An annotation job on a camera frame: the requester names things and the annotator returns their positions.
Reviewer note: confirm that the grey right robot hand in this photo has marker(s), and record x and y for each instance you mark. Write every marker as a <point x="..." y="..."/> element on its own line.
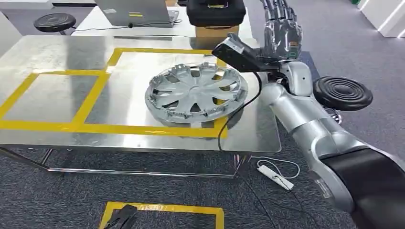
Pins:
<point x="283" y="38"/>

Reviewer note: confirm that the silver wheel hubcap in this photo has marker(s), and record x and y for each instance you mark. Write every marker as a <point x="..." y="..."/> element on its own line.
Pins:
<point x="193" y="94"/>

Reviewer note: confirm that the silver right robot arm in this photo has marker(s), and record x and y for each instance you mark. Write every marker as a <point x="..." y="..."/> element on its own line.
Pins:
<point x="303" y="120"/>

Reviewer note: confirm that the brown cardboard box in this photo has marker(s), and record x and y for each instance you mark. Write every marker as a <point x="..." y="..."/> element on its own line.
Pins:
<point x="216" y="34"/>

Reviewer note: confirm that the black carry case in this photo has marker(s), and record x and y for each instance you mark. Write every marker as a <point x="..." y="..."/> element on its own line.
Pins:
<point x="215" y="14"/>

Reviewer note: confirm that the black round stool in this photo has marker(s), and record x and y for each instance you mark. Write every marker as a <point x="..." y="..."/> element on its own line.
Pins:
<point x="54" y="22"/>
<point x="341" y="93"/>

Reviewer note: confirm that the grey laptop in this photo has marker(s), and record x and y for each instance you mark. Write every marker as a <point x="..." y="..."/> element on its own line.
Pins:
<point x="133" y="11"/>

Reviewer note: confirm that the white desk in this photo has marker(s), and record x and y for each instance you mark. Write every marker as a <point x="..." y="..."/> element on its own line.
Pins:
<point x="95" y="27"/>

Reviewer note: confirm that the yellow tape on steel table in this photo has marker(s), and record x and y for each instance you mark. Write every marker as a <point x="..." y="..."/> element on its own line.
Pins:
<point x="91" y="98"/>

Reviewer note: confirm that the steel table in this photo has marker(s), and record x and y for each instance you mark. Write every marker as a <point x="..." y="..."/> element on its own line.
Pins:
<point x="57" y="94"/>

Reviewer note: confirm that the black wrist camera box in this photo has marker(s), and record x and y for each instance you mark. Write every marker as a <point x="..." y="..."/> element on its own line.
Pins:
<point x="237" y="57"/>

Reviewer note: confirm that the yellow floor tape frame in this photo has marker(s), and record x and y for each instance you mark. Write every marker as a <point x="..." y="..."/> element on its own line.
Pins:
<point x="161" y="208"/>

